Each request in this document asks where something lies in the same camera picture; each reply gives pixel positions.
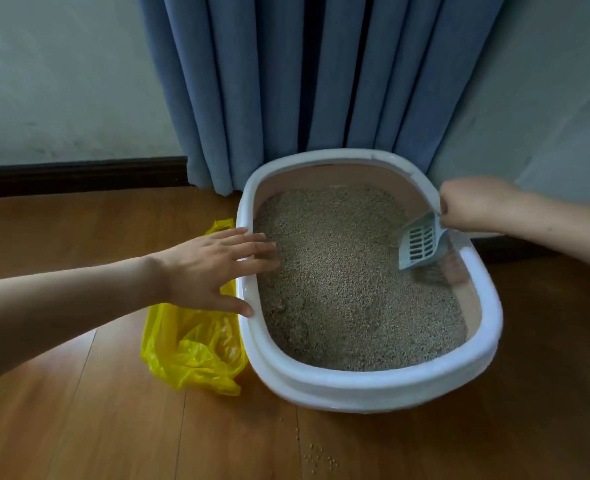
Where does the person's right hand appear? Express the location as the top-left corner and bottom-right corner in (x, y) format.
(438, 176), (524, 235)

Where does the person's left hand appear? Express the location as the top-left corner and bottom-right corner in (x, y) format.
(152, 227), (282, 318)

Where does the light blue litter scoop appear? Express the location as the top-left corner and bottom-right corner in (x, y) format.
(398, 210), (450, 271)

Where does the yellow plastic bag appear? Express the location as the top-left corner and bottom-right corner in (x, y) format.
(140, 218), (250, 397)

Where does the grey cat litter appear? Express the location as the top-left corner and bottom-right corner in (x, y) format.
(253, 187), (468, 372)

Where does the white oval litter box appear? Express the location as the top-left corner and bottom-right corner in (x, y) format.
(234, 148), (504, 415)

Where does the person's left forearm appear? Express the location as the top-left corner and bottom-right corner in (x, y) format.
(0, 254), (168, 391)

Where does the person's right forearm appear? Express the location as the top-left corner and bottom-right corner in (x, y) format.
(504, 192), (590, 275)

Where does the blue curtain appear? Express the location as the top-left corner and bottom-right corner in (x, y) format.
(134, 0), (507, 197)

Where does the dark wall baseboard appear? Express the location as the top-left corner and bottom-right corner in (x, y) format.
(472, 233), (561, 265)
(0, 156), (191, 199)

